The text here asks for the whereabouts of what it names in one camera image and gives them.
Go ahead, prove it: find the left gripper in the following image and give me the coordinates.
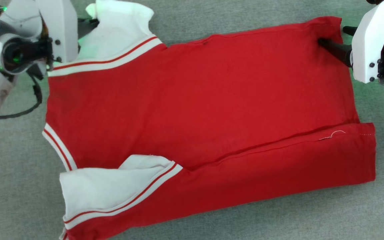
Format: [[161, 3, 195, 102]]
[[0, 18, 100, 81]]

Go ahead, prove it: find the red and white jersey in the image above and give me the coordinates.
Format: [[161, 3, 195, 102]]
[[42, 0, 377, 240]]

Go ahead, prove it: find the looped black gripper cable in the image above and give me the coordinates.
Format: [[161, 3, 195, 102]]
[[0, 74, 43, 120]]

